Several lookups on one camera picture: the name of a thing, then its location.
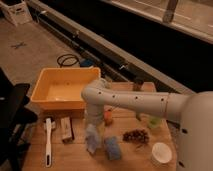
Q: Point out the light blue towel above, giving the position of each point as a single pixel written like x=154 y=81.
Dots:
x=92 y=139

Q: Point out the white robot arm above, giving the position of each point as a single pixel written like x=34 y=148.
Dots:
x=194 y=114

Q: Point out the green plastic cup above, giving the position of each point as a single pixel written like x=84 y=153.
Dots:
x=154 y=122

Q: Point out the orange fruit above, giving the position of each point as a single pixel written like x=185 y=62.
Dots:
x=108 y=119

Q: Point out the blue floor object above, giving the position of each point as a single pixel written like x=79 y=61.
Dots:
x=86 y=63

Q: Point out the yellow plastic tub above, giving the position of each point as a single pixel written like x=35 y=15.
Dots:
x=60 y=88

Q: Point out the small cardboard box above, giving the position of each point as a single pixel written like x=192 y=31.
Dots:
x=66 y=133

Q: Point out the bunch of dark grapes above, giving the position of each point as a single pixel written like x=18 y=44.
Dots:
x=140 y=136

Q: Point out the blue sponge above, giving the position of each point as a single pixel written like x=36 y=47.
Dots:
x=112 y=148

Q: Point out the white dish brush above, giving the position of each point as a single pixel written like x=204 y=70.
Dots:
x=50 y=125

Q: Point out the white bowl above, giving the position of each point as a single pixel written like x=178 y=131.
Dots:
x=161 y=153

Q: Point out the black chair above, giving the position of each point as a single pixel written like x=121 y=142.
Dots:
x=14 y=116

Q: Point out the white storage box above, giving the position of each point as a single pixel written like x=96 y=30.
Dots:
x=16 y=14

